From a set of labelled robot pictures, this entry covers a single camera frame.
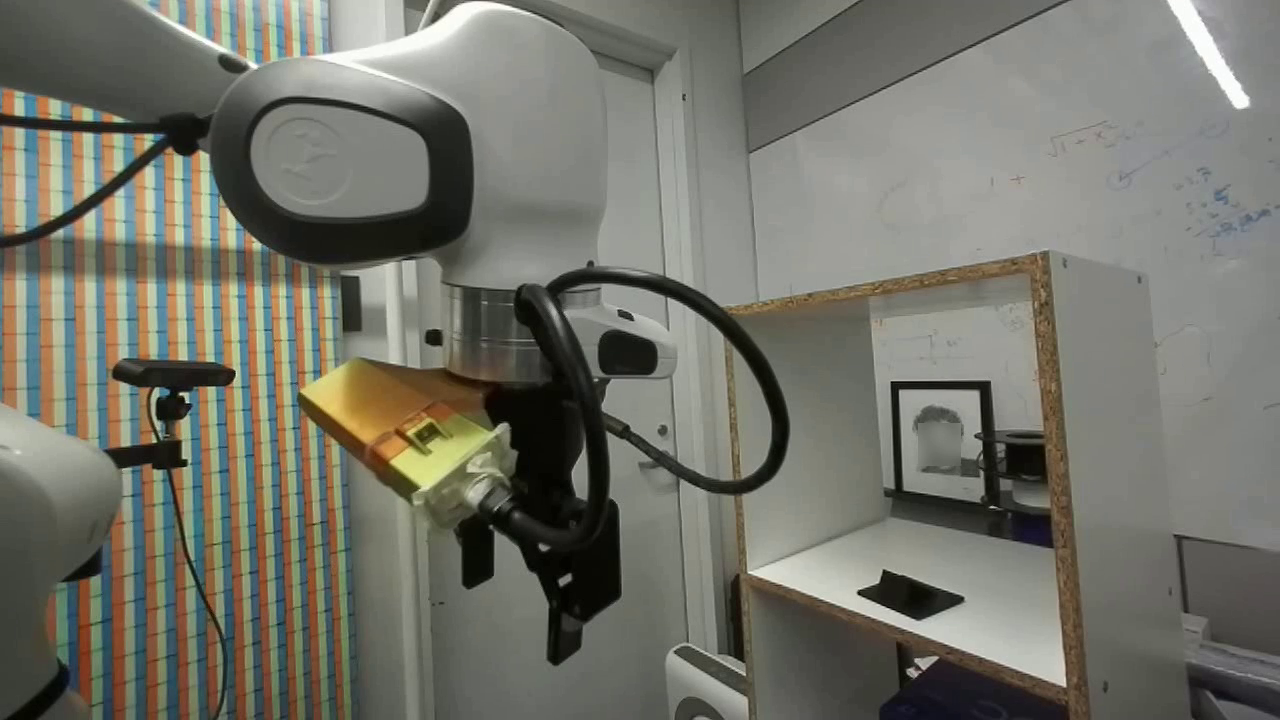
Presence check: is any black device behind shelf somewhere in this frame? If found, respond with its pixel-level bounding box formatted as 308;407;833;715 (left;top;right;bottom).
998;431;1047;511

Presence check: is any white particleboard shelf unit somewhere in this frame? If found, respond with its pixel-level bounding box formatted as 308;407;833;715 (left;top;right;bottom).
737;252;1190;720

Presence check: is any black object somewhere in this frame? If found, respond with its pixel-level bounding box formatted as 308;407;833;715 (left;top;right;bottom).
866;574;960;620

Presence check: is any black wall switch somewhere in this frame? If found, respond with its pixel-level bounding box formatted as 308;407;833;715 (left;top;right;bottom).
339;276;364;333

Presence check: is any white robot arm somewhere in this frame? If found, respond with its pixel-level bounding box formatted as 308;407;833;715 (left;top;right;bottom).
0;0;620;659

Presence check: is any white appliance near floor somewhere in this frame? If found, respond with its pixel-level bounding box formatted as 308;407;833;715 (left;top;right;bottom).
663;644;748;720

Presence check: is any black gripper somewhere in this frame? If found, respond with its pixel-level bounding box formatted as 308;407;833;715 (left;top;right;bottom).
457;390;620;664

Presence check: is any black camera on stand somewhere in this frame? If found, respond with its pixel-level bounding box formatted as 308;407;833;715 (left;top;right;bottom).
106;356;236;720

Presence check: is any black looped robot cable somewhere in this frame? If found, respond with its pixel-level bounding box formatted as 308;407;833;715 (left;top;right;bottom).
480;266;793;557

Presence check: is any grey bin at right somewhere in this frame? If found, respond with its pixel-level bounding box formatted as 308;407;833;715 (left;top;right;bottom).
1176;537;1280;720

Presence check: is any dark blue box under shelf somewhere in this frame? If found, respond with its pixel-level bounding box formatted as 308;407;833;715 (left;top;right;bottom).
880;664;1068;720

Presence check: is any framed black-and-white portrait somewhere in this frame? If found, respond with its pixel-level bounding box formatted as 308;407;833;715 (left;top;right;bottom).
888;380;992;507

